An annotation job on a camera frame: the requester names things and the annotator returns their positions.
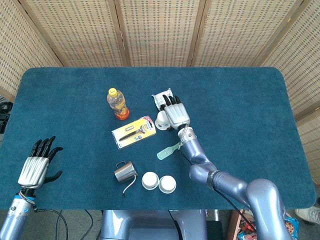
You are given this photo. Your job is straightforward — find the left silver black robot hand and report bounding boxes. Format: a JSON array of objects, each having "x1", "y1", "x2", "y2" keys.
[{"x1": 17, "y1": 135, "x2": 65, "y2": 190}]

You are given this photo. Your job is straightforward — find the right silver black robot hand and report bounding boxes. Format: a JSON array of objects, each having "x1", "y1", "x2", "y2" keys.
[{"x1": 159, "y1": 94, "x2": 191, "y2": 132}]

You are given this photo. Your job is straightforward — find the paper cup large blue flower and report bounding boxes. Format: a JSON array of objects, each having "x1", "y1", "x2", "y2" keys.
[{"x1": 154, "y1": 110, "x2": 173, "y2": 131}]

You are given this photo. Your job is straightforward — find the paper cup green fern print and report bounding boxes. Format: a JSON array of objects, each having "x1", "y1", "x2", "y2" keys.
[
  {"x1": 141, "y1": 171, "x2": 160, "y2": 191},
  {"x1": 158, "y1": 175, "x2": 177, "y2": 194}
]

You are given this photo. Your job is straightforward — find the white foil packet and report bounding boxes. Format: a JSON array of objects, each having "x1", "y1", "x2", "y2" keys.
[{"x1": 151, "y1": 87, "x2": 176, "y2": 111}]

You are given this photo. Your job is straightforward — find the black equipment pile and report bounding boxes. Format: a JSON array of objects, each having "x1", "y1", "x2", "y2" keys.
[{"x1": 0, "y1": 96, "x2": 13, "y2": 135}]

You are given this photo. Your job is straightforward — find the iced tea bottle yellow cap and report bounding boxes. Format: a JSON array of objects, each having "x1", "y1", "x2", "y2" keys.
[{"x1": 106, "y1": 87, "x2": 131, "y2": 121}]

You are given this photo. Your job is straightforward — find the razor in yellow blister pack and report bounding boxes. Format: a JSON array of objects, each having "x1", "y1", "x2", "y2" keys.
[{"x1": 111, "y1": 115, "x2": 157, "y2": 150}]

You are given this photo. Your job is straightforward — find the stainless steel milk pitcher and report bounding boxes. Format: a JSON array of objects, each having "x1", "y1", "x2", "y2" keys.
[{"x1": 114, "y1": 161, "x2": 139, "y2": 197}]

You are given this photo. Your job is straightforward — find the woven wooden folding screen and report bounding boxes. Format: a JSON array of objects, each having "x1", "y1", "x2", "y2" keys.
[{"x1": 0, "y1": 0, "x2": 320, "y2": 186}]

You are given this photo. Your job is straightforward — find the blue-grey robot torso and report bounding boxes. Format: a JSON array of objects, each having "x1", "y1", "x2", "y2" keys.
[{"x1": 99, "y1": 209, "x2": 208, "y2": 240}]

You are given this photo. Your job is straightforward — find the blue cookie box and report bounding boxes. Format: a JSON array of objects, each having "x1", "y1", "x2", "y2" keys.
[{"x1": 284, "y1": 216, "x2": 300, "y2": 240}]

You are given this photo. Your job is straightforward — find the white sneaker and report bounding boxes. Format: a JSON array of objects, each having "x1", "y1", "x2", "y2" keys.
[{"x1": 294, "y1": 206, "x2": 320, "y2": 225}]

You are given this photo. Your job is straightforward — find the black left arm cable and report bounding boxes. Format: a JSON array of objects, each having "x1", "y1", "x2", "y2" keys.
[{"x1": 32, "y1": 207, "x2": 70, "y2": 240}]

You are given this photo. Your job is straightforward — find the thin dark floor cable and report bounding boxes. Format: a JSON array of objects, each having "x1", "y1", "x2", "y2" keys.
[{"x1": 84, "y1": 209, "x2": 95, "y2": 232}]

